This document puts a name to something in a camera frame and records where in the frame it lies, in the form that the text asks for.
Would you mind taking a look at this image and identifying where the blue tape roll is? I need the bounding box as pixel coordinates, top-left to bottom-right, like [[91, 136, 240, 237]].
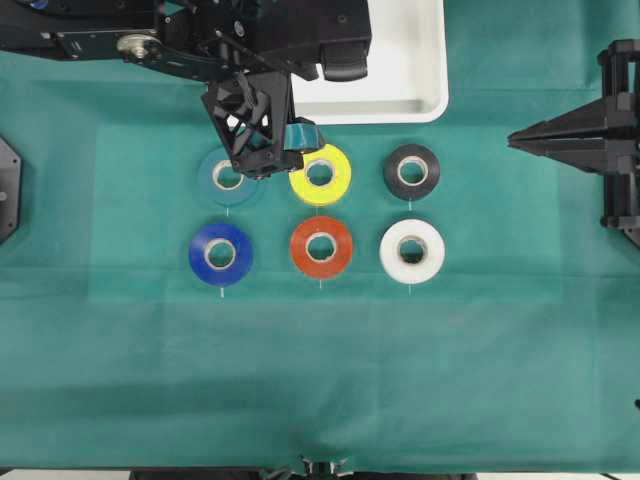
[[188, 223, 253, 287]]

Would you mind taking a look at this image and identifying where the green table cloth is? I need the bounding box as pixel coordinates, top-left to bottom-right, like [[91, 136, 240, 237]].
[[1, 1, 639, 472]]

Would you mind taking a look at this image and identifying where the black tape roll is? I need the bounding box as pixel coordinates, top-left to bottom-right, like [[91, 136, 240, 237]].
[[383, 144, 441, 201]]

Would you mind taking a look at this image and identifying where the yellow tape roll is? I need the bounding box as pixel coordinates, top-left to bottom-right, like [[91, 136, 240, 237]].
[[289, 144, 352, 207]]

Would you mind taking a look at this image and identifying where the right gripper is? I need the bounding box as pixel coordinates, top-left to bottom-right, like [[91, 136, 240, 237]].
[[508, 40, 639, 231]]

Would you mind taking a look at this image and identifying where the white tape roll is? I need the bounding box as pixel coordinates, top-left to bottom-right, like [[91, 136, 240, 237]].
[[379, 219, 446, 285]]

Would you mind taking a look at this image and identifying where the red tape roll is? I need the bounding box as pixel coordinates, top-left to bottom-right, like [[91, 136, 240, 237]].
[[289, 216, 353, 280]]

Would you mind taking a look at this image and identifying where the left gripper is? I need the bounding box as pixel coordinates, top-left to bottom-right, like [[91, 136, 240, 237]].
[[202, 71, 326, 178]]

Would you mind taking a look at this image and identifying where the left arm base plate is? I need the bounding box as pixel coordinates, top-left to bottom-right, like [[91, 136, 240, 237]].
[[0, 138, 22, 243]]

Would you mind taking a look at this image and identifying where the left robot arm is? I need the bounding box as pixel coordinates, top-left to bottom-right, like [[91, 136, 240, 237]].
[[1, 1, 372, 179]]

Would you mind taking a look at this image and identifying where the white plastic case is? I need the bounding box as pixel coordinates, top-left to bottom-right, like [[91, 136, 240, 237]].
[[293, 1, 449, 125]]

